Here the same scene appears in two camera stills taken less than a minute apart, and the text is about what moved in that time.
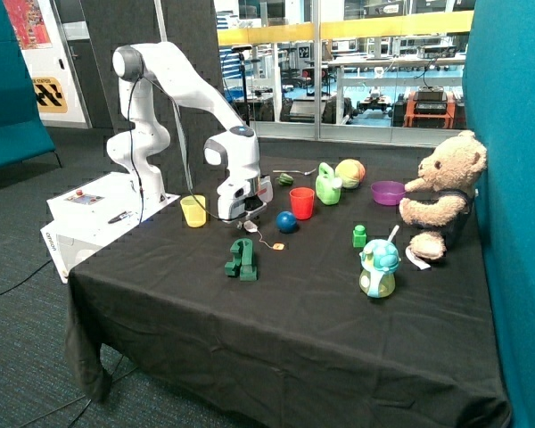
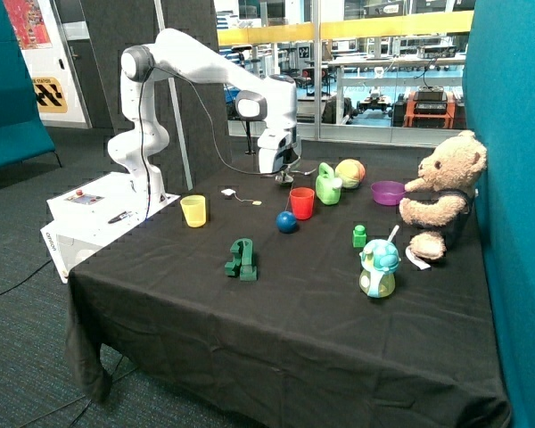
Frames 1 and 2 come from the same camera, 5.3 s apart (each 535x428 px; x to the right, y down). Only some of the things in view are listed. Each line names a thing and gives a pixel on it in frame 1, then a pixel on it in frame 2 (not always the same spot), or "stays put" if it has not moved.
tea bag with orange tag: [251, 226] -> [288, 178]
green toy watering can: [327, 185] stays put
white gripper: [241, 198] -> [271, 144]
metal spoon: [307, 173] stays put
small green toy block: [359, 236] stays put
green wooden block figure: [242, 266] stays put
